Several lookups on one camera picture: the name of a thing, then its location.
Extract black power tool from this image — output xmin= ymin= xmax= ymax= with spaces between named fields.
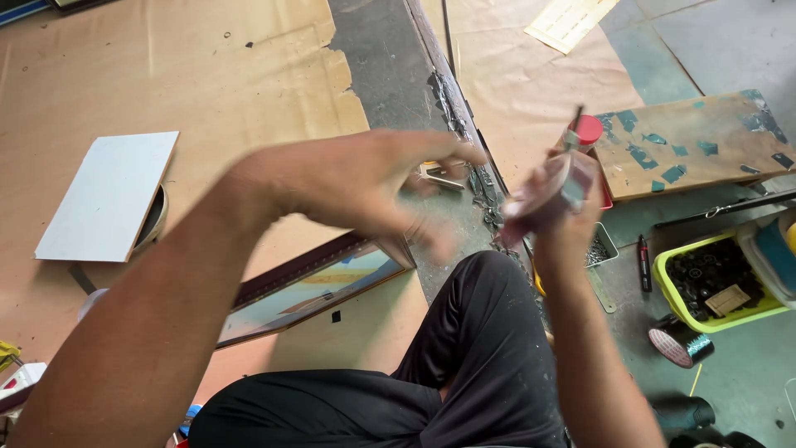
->
xmin=647 ymin=396 xmax=717 ymax=438

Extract black adhesive tape roll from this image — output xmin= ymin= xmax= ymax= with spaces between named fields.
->
xmin=647 ymin=314 xmax=715 ymax=370

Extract small metal tray of nails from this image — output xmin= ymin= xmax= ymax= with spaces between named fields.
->
xmin=583 ymin=222 xmax=620 ymax=269

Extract metal ruler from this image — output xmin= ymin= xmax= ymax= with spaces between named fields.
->
xmin=587 ymin=266 xmax=618 ymax=314

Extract lime tray of black parts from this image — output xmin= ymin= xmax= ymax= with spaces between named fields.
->
xmin=651 ymin=233 xmax=792 ymax=334

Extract pale yellow paper sheet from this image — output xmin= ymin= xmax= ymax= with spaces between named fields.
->
xmin=524 ymin=0 xmax=621 ymax=56

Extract silver metal hand tool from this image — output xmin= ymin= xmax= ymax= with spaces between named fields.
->
xmin=417 ymin=161 xmax=468 ymax=192

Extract person's black shorts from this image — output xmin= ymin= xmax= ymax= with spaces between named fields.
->
xmin=188 ymin=250 xmax=568 ymax=448

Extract wooden board with teal tape bits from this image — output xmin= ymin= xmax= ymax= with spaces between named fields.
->
xmin=592 ymin=89 xmax=796 ymax=202

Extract clear plastic cup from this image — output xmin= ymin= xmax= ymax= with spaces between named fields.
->
xmin=77 ymin=287 xmax=110 ymax=322

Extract clear tube with black nozzle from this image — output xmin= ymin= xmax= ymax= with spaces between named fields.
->
xmin=499 ymin=105 xmax=599 ymax=246

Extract thin black rod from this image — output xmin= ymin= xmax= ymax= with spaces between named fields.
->
xmin=441 ymin=0 xmax=459 ymax=80

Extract dark wooden framed picture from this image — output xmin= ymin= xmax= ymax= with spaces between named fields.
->
xmin=214 ymin=231 xmax=417 ymax=351

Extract white tub with blue contents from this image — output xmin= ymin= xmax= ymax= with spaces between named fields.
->
xmin=736 ymin=210 xmax=796 ymax=311

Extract dark wooden moulding strip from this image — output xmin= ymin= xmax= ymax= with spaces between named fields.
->
xmin=403 ymin=0 xmax=512 ymax=209

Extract blue bar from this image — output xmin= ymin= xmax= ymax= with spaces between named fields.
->
xmin=0 ymin=0 xmax=52 ymax=26

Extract person's left hand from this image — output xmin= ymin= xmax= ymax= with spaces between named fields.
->
xmin=249 ymin=129 xmax=487 ymax=265

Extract person's right hand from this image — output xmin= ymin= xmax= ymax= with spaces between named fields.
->
xmin=497 ymin=147 xmax=605 ymax=251

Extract beige tape roll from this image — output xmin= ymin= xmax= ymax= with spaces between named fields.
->
xmin=129 ymin=183 xmax=170 ymax=257

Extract red capped clear bottle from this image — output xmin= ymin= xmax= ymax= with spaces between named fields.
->
xmin=560 ymin=114 xmax=604 ymax=156

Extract long black bar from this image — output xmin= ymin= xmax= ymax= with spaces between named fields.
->
xmin=653 ymin=189 xmax=796 ymax=230

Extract white and red plastic device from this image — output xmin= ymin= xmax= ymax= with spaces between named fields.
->
xmin=0 ymin=361 xmax=48 ymax=416

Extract blue plastic item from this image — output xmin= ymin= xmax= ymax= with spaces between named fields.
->
xmin=178 ymin=404 xmax=204 ymax=438

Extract black marker pen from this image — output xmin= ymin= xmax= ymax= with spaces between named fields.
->
xmin=637 ymin=234 xmax=653 ymax=293

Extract white rectangular board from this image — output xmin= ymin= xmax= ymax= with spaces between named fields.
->
xmin=34 ymin=131 xmax=180 ymax=263

